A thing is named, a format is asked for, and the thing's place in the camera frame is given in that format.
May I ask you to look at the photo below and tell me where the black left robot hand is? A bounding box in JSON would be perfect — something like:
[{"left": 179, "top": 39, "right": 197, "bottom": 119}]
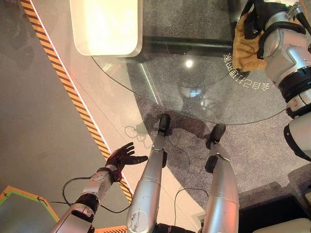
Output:
[{"left": 105, "top": 142, "right": 149, "bottom": 171}]

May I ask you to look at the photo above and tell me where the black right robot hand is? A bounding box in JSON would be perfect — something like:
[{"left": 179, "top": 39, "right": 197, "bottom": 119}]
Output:
[{"left": 242, "top": 0, "right": 266, "bottom": 40}]

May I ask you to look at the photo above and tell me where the yellow cloth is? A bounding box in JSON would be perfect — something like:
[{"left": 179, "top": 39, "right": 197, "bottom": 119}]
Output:
[{"left": 232, "top": 11, "right": 267, "bottom": 72}]

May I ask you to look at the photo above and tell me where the white plastic basket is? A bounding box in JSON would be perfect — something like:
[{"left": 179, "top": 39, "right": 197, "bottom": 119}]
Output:
[{"left": 69, "top": 0, "right": 143, "bottom": 58}]

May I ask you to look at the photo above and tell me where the silver left robot leg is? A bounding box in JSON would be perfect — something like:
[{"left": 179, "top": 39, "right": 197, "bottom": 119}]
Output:
[{"left": 126, "top": 133, "right": 169, "bottom": 233}]

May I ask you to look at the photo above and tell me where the silver robot leg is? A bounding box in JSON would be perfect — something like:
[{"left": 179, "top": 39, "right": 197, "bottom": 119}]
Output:
[
  {"left": 126, "top": 133, "right": 169, "bottom": 233},
  {"left": 201, "top": 142, "right": 240, "bottom": 233}
]

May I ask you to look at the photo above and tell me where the white lettering decal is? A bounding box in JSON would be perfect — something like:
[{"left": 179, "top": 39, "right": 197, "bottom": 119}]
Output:
[{"left": 223, "top": 50, "right": 272, "bottom": 91}]

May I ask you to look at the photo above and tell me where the dark left robot foot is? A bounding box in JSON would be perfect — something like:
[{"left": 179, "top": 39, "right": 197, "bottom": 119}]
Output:
[{"left": 158, "top": 113, "right": 171, "bottom": 134}]

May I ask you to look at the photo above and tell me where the dark robot foot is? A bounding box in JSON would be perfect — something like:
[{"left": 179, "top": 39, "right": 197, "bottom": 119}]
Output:
[
  {"left": 206, "top": 123, "right": 227, "bottom": 149},
  {"left": 158, "top": 113, "right": 171, "bottom": 134}
]

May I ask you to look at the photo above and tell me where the black table base bar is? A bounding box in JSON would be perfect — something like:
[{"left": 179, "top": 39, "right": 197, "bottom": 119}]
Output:
[{"left": 142, "top": 35, "right": 234, "bottom": 58}]

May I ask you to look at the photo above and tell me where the black robot waist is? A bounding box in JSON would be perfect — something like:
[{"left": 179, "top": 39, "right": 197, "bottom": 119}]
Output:
[{"left": 155, "top": 222, "right": 204, "bottom": 233}]

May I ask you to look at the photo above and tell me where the dark right robot foot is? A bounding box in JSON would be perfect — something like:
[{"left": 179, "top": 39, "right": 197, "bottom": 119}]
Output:
[{"left": 206, "top": 123, "right": 227, "bottom": 149}]

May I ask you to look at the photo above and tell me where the orange green floor marker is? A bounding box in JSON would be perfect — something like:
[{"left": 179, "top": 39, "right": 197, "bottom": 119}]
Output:
[{"left": 0, "top": 185, "right": 60, "bottom": 223}]

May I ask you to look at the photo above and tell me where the yellow black hazard tape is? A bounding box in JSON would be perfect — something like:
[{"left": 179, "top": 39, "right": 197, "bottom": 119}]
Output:
[{"left": 20, "top": 0, "right": 133, "bottom": 203}]

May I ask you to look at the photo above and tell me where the silver right robot leg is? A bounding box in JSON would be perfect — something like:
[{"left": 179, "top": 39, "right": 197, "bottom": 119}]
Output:
[{"left": 201, "top": 142, "right": 240, "bottom": 233}]

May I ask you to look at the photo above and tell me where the black box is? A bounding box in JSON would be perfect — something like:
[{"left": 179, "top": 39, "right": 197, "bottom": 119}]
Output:
[{"left": 239, "top": 194, "right": 311, "bottom": 233}]

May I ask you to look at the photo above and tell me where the thin black floor cable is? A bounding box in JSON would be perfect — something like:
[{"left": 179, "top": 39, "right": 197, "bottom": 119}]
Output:
[{"left": 167, "top": 137, "right": 191, "bottom": 166}]

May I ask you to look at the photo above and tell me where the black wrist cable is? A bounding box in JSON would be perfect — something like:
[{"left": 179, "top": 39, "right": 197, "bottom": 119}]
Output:
[{"left": 50, "top": 176, "right": 133, "bottom": 214}]

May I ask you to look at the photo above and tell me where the black leg cable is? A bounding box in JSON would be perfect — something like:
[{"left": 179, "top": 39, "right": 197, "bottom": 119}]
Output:
[{"left": 173, "top": 186, "right": 209, "bottom": 233}]

